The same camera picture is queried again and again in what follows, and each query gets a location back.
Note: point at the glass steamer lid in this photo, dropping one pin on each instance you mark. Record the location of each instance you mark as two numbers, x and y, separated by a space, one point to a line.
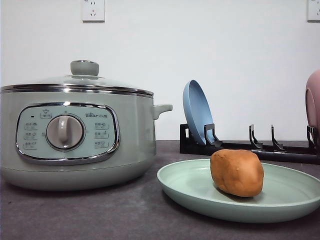
84 76

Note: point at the brown potato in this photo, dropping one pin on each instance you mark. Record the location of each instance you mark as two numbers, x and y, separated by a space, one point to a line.
237 172

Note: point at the green plate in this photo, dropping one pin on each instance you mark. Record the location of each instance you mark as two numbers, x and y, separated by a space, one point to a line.
287 192

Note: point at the blue plate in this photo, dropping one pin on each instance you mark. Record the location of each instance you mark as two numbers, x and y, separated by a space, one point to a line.
197 111

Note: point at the green electric steamer pot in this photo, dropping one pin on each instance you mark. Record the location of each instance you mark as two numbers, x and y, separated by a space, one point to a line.
74 140

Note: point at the pink plate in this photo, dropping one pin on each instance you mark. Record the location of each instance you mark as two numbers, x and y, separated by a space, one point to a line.
312 105

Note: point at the black dish rack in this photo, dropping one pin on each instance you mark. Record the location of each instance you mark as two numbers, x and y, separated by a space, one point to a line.
308 152

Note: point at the white wall socket left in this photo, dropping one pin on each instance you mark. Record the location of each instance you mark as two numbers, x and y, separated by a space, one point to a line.
93 11

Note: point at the white wall socket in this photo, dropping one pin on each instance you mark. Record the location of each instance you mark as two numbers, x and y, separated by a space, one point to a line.
313 10
93 11

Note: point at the white wall socket right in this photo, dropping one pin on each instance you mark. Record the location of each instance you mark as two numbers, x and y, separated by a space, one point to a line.
313 10

